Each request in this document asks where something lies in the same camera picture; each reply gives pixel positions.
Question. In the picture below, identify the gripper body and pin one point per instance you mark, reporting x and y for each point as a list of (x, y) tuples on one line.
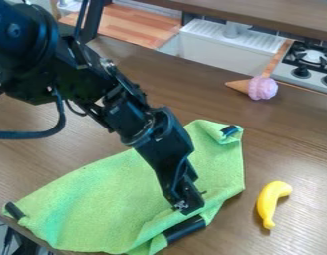
[(170, 152)]

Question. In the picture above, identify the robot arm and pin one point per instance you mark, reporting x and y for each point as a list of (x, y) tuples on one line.
[(33, 63)]

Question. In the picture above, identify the green cloth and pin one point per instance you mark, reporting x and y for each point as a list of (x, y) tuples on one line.
[(104, 196)]

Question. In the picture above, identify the yellow toy banana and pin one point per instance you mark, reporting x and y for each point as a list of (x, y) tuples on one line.
[(268, 199)]

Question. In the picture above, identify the pink toy ice cream cone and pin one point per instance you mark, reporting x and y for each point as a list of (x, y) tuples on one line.
[(262, 87)]

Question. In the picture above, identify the toy sink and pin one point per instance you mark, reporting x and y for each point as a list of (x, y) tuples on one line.
[(224, 50)]

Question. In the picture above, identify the tap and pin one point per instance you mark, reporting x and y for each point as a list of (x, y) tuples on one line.
[(233, 30)]

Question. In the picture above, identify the toy stove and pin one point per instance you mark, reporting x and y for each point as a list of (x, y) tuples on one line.
[(310, 66)]

